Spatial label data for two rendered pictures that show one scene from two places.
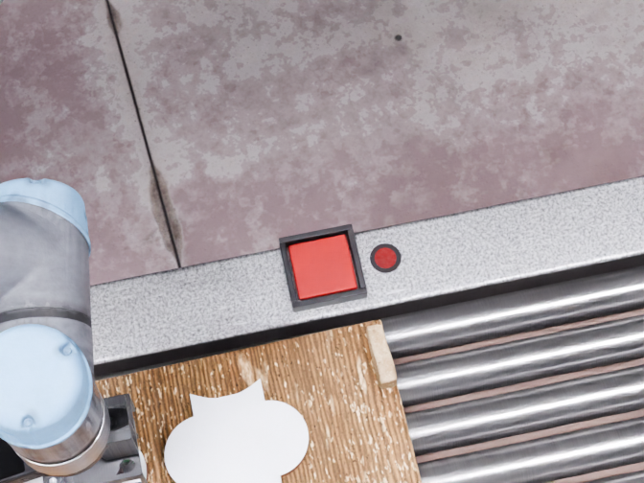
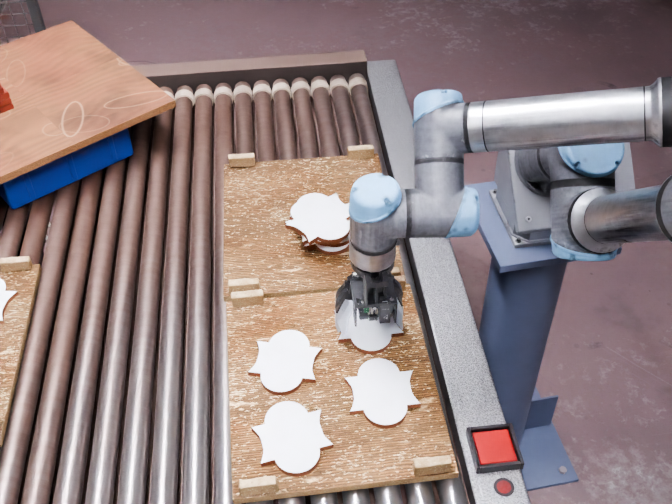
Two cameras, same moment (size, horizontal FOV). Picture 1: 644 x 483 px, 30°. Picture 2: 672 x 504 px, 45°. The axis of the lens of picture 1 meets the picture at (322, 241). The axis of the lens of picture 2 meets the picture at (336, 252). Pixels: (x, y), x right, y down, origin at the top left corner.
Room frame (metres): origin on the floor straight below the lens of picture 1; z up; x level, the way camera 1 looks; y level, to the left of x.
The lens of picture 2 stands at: (0.21, -0.72, 2.05)
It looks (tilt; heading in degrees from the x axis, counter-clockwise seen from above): 44 degrees down; 93
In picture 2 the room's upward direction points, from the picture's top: 1 degrees counter-clockwise
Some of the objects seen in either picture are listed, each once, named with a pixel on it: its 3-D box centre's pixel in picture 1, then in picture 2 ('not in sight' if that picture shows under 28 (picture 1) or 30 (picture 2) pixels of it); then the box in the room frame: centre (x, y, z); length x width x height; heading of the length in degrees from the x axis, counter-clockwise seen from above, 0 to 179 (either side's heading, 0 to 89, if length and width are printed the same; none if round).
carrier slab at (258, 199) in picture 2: not in sight; (308, 220); (0.08, 0.53, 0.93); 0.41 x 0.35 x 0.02; 98
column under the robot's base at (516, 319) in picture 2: not in sight; (511, 342); (0.58, 0.63, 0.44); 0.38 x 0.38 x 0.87; 13
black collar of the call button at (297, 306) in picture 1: (322, 267); (494, 447); (0.42, 0.00, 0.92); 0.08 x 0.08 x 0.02; 8
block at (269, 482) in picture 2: not in sight; (258, 486); (0.05, -0.09, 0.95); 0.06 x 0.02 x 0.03; 9
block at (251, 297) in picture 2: not in sight; (247, 298); (-0.01, 0.29, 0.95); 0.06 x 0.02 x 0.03; 9
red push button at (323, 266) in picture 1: (322, 268); (494, 448); (0.42, 0.00, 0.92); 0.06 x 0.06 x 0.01; 8
